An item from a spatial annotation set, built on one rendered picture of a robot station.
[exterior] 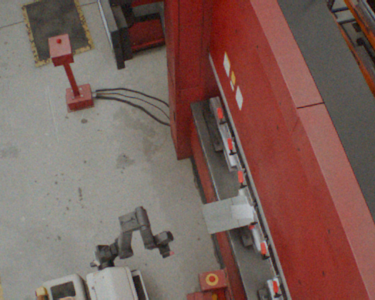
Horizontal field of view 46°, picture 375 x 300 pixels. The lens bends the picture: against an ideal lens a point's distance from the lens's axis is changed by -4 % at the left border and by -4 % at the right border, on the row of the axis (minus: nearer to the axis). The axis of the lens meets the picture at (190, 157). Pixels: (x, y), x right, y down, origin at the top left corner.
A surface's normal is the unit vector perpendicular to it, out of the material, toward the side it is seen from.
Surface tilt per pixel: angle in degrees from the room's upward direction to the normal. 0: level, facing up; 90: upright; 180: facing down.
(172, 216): 0
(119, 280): 42
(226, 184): 0
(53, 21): 0
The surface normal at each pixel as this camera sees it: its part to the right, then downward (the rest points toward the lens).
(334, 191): 0.01, -0.43
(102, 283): -0.70, -0.08
